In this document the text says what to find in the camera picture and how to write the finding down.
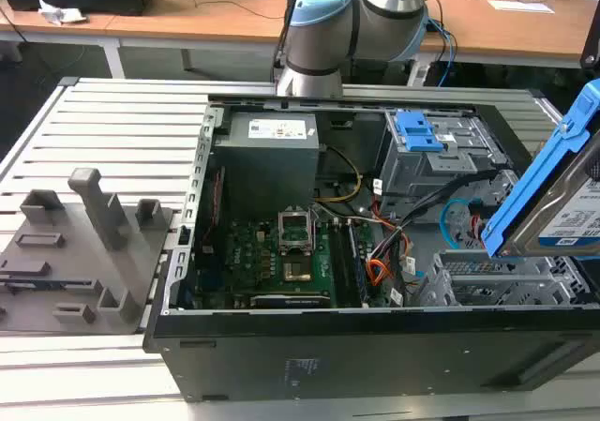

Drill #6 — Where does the long wooden desk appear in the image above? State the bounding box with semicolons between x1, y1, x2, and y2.
0;0;600;81

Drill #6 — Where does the light blue disk wire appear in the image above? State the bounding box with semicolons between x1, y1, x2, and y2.
439;197;485;254

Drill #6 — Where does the grey plastic parts rack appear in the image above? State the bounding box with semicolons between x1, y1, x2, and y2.
0;167;175;336

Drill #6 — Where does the green motherboard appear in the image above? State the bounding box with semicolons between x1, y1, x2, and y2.
194;214;404;309

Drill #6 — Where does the black graphics card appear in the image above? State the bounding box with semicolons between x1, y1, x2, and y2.
249;292;332;308

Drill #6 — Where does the blue plastic cage latch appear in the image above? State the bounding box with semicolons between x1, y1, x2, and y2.
395;109;444;153

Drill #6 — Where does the metal drive cage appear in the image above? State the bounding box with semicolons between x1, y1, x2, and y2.
377;109;512;216

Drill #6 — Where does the white power strip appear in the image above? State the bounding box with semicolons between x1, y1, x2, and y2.
406;59;430;87

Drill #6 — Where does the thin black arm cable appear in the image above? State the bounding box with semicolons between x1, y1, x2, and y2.
271;0;308;83

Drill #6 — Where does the hard disk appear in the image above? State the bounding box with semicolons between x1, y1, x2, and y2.
481;78;600;259

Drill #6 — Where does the RAM stick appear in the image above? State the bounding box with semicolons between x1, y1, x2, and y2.
348;222;370;306

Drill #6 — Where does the black open PC case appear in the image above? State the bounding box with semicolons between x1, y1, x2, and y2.
142;93;600;403

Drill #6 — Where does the white paper sheet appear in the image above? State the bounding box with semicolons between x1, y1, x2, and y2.
487;0;556;15

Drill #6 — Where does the red orange disk wire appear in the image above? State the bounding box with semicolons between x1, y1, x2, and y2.
471;204;485;243

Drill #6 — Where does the CPU socket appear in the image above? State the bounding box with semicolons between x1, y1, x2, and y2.
282;258;313;283

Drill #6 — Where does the metal CPU socket cover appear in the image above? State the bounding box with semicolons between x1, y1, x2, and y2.
278;209;314;254

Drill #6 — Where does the metal disk bay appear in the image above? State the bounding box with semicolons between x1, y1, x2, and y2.
414;249;592;308

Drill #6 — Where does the crumpled white paper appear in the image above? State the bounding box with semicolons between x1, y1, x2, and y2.
37;0;88;26

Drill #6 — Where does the orange wire bundle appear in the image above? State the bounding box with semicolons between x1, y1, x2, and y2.
367;255;396;287

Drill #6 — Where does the yellow wire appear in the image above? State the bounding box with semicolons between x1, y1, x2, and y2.
312;145;364;203

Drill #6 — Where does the black sleeved cable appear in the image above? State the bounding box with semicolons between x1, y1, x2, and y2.
369;170;501;263

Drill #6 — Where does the blue cable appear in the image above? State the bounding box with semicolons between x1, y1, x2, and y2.
427;16;459;88

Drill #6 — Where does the grey power supply unit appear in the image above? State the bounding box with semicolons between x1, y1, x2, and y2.
208;111;323;206

